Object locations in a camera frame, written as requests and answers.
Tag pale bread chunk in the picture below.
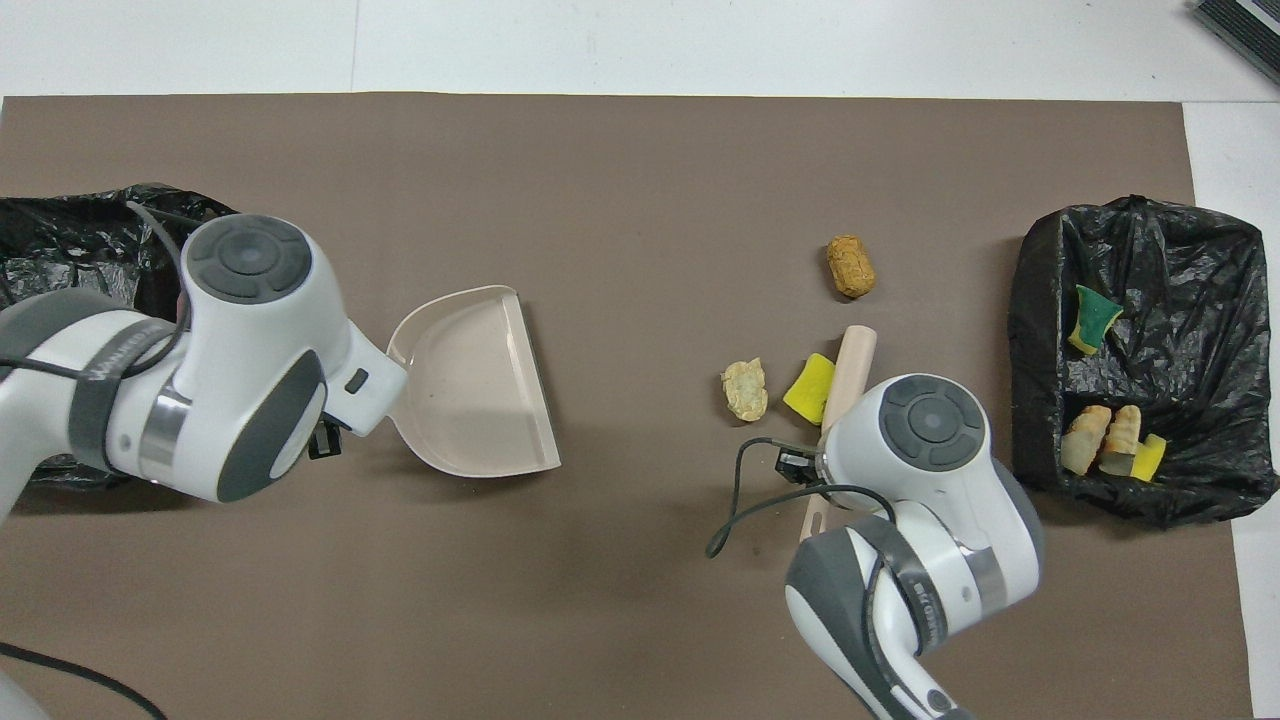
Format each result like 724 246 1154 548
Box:
720 357 770 424

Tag beige hand brush black bristles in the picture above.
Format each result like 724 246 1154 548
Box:
797 325 879 546

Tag beige plastic dustpan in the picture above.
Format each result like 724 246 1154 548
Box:
385 285 562 479

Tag brown corn cob piece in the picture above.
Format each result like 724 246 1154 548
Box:
826 234 878 300

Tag torn crusty bread piece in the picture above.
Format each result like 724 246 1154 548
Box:
1060 404 1112 477
1100 404 1143 477

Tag black bag lined pink bin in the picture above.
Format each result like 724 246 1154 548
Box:
0 183 241 491

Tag brown table mat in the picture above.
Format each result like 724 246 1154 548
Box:
0 92 1256 720

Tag grey ribbed device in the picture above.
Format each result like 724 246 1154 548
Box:
1188 0 1280 86

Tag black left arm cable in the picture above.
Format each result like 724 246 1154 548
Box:
0 200 191 720

